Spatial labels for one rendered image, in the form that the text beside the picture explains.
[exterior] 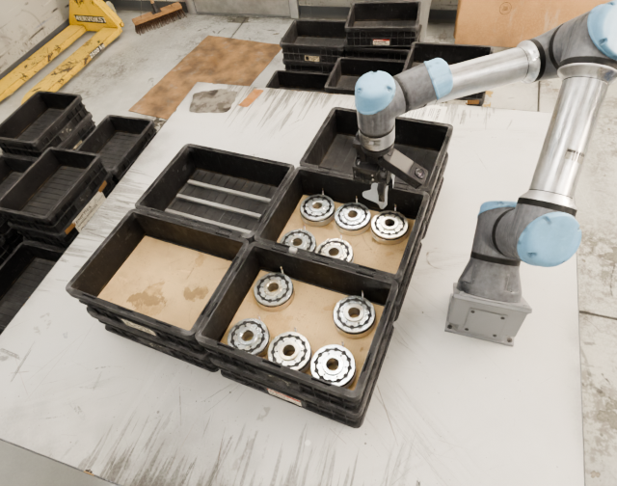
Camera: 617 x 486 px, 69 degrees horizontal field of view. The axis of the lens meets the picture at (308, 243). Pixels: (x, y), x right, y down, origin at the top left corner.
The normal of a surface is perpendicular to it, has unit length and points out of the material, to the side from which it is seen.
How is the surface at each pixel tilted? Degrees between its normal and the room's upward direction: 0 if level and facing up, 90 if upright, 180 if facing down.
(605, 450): 0
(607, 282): 0
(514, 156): 0
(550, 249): 55
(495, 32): 72
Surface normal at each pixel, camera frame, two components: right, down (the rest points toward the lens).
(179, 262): -0.11, -0.62
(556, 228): 0.11, 0.27
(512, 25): -0.32, 0.55
